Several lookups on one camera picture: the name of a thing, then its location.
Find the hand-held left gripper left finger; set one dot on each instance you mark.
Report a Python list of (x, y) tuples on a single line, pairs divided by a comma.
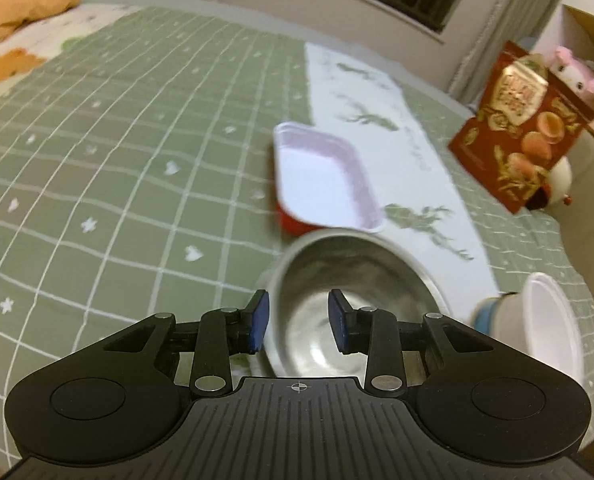
[(259, 322)]

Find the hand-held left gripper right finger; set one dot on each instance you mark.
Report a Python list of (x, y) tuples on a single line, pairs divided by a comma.
[(338, 322)]

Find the stainless steel bowl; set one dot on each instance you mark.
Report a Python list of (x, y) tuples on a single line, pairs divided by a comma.
[(357, 265)]

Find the blue ceramic bowl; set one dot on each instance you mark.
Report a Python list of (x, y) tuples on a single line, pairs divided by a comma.
[(483, 316)]

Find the white floral plate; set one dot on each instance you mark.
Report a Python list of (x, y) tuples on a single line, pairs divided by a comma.
[(264, 285)]

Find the red rectangular plastic tray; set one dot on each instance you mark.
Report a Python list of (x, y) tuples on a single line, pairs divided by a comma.
[(317, 175)]

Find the green checked tablecloth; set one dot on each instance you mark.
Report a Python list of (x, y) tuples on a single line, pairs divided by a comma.
[(127, 160)]

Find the red snack box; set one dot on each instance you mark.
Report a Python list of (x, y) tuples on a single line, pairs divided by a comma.
[(527, 140)]

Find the cream egg-shaped toy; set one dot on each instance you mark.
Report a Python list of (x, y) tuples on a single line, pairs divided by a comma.
[(559, 180)]

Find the pink plush toy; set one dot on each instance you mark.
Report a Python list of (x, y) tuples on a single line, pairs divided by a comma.
[(572, 67)]

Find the white printed bed sheet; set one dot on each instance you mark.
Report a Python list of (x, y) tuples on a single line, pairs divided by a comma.
[(77, 25)]

